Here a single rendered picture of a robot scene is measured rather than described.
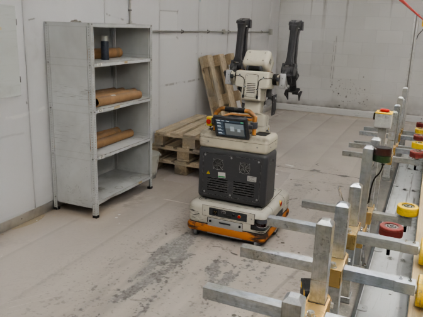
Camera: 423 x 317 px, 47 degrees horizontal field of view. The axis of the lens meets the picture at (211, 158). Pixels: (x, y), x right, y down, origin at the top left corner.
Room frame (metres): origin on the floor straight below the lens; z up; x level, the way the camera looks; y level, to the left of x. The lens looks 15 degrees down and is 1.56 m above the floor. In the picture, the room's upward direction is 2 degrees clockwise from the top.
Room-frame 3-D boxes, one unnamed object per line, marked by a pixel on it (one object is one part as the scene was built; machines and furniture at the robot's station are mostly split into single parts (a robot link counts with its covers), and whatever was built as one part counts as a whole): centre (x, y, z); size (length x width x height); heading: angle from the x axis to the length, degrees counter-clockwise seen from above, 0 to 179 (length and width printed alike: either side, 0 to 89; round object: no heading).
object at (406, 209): (1.81, -0.77, 0.85); 0.08 x 0.08 x 0.11
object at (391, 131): (2.83, -1.05, 0.88); 0.04 x 0.04 x 0.48; 66
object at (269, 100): (3.95, -0.36, 0.99); 0.28 x 0.16 x 0.22; 66
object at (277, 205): (3.68, -0.25, 0.16); 0.67 x 0.64 x 0.25; 156
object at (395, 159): (2.81, -0.99, 0.84); 0.43 x 0.03 x 0.04; 66
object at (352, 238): (1.43, -0.44, 0.95); 0.14 x 0.06 x 0.05; 156
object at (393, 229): (1.60, -0.64, 0.85); 0.08 x 0.08 x 0.11
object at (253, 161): (3.60, -0.21, 0.59); 0.55 x 0.34 x 0.83; 66
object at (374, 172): (1.91, -0.65, 0.91); 0.04 x 0.04 x 0.48; 66
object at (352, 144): (3.04, -1.09, 0.84); 0.43 x 0.03 x 0.04; 66
